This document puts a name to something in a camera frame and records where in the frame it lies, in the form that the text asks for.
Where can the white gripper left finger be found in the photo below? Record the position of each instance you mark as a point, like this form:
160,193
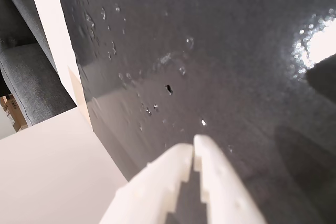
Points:
155,182

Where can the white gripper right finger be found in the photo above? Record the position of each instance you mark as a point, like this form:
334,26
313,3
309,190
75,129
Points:
223,187

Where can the black glossy table mat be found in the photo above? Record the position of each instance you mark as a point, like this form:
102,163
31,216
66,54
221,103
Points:
210,51

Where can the brown cardboard box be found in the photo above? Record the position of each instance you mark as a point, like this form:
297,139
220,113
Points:
13,108

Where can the grey fabric sofa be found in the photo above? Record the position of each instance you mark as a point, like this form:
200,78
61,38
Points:
29,77

